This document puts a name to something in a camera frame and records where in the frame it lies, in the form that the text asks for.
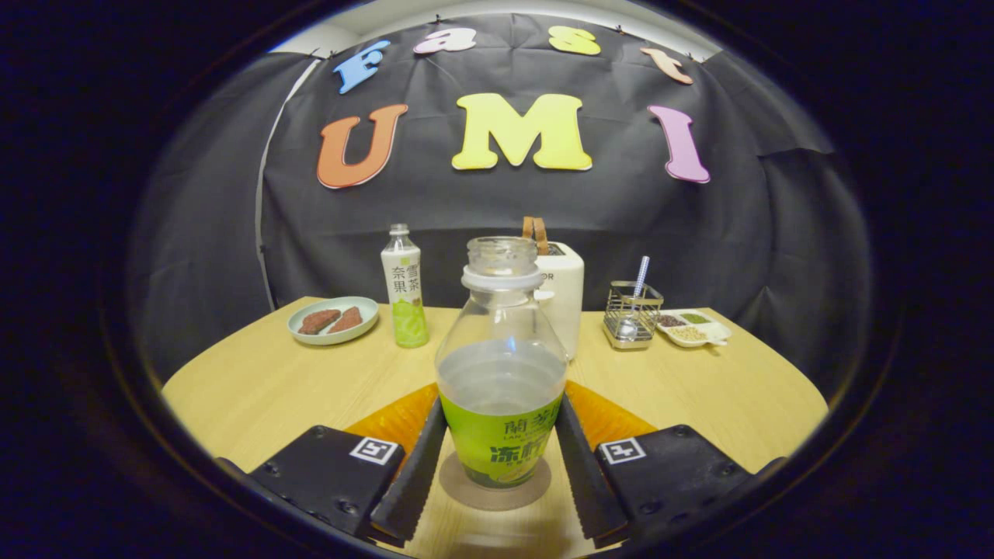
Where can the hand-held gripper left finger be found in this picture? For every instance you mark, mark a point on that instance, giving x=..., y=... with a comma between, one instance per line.
x=415, y=481

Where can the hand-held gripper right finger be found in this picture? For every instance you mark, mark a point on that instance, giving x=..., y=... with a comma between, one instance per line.
x=584, y=481

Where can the round brown coaster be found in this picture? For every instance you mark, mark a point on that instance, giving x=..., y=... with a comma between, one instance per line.
x=497, y=499

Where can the green label juice bottle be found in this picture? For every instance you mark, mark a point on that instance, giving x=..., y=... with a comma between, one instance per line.
x=501, y=373

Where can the tall green tea bottle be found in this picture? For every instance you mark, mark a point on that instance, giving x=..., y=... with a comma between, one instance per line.
x=405, y=295

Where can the wooden table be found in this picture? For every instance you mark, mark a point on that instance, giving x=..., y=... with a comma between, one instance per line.
x=699, y=404

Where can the brown food piece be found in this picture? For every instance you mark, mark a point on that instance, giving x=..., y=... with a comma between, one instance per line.
x=317, y=322
x=348, y=319

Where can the pale green plate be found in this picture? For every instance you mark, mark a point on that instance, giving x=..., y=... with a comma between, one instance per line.
x=366, y=310

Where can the white toaster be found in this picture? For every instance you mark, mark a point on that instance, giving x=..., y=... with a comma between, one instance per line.
x=565, y=303

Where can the white divided dish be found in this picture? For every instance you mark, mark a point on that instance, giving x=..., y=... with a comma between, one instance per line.
x=710, y=332

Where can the metal spoon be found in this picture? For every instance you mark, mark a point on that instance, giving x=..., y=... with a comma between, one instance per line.
x=641, y=272

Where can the brown bread slice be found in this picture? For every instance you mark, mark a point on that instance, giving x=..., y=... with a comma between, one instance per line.
x=536, y=233

